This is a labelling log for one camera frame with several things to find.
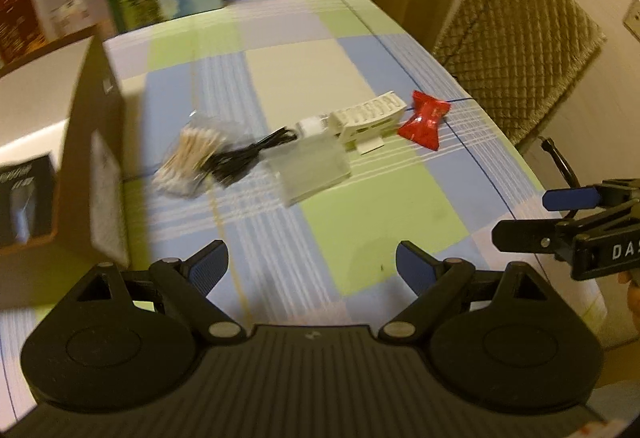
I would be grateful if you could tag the white plastic holder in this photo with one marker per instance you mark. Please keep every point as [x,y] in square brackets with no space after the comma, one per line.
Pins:
[365,118]

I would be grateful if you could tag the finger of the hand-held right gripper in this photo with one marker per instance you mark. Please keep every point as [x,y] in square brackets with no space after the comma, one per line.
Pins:
[525,235]
[570,199]

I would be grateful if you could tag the small white bottle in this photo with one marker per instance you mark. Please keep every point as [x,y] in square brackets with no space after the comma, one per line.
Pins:
[310,126]

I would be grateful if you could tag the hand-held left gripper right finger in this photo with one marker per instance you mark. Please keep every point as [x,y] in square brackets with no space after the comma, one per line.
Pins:
[415,268]

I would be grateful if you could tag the red-brown gift box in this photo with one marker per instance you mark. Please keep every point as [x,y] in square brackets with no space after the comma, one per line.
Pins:
[20,23]

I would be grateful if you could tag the person's right hand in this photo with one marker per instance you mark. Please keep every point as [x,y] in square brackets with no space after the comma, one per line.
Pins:
[631,293]

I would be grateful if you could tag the brown cardboard box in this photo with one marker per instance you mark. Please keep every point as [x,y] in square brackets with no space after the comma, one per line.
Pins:
[30,278]

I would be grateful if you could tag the quilted chair cover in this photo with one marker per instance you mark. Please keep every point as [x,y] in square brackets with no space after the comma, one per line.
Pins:
[520,43]

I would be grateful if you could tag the red candy wrapper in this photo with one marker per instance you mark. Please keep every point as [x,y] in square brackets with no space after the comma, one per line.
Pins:
[425,121]

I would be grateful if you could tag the black product box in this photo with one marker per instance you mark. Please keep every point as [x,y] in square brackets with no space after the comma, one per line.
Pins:
[25,198]

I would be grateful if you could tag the clear plastic box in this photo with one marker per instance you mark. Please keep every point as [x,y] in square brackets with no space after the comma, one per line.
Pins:
[310,168]

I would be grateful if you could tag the bag of cotton swabs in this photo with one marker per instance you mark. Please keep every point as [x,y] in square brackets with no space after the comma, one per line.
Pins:
[185,153]

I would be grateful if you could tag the beige wall socket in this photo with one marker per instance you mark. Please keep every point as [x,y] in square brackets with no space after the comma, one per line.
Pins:
[634,18]

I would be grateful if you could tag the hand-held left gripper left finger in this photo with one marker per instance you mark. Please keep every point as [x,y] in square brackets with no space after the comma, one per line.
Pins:
[207,268]

